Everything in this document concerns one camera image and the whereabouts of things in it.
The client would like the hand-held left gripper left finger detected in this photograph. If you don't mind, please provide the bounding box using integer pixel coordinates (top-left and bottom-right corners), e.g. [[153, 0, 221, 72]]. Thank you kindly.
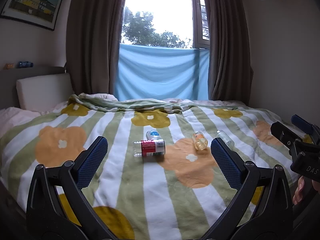
[[26, 136, 109, 230]]

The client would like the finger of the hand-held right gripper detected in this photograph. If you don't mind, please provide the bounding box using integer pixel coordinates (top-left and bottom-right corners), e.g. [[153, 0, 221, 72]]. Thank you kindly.
[[291, 114, 315, 136], [270, 121, 303, 156]]

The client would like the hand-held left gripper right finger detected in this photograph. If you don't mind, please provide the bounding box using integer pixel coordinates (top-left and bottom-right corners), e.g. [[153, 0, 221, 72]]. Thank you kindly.
[[210, 137, 294, 230]]

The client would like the red-labelled plastic bottle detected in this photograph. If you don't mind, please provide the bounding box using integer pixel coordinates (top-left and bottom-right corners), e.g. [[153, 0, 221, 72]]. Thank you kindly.
[[132, 139, 166, 158]]

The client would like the person's right hand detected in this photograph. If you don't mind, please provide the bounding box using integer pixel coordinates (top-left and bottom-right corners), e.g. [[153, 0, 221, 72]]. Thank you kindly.
[[292, 176, 313, 206]]

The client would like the clear slim bottle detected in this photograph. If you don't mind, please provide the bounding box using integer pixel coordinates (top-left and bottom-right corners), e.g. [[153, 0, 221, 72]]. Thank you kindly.
[[216, 130, 235, 149]]

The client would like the clear yellow orange jar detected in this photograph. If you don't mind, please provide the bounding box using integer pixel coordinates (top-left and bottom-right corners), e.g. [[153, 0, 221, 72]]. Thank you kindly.
[[191, 131, 208, 151]]

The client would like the striped flower printed blanket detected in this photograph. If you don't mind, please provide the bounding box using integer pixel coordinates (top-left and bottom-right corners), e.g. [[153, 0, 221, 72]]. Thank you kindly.
[[0, 93, 316, 240]]

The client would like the small white blue bottle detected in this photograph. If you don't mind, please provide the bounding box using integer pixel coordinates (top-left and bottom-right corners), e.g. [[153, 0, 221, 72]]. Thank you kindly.
[[146, 129, 161, 141]]

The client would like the white headboard cushion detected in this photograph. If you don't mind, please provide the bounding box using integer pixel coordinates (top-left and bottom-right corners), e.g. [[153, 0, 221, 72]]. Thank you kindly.
[[16, 73, 75, 112]]

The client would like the brown curtain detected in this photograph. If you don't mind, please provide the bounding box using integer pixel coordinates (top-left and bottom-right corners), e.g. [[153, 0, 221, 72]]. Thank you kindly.
[[65, 0, 130, 100], [207, 0, 254, 101]]

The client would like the grey headboard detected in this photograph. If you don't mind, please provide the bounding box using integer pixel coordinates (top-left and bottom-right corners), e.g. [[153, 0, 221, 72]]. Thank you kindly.
[[0, 66, 68, 110]]

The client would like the light blue cloth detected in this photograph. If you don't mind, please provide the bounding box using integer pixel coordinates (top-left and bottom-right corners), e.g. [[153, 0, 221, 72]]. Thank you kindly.
[[114, 43, 210, 101]]

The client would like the brown window frame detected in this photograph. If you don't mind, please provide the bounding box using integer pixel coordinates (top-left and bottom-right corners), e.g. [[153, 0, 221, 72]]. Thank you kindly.
[[188, 0, 211, 50]]

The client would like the framed wall picture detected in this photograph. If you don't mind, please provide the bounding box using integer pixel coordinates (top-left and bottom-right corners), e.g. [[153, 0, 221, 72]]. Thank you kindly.
[[0, 0, 66, 31]]

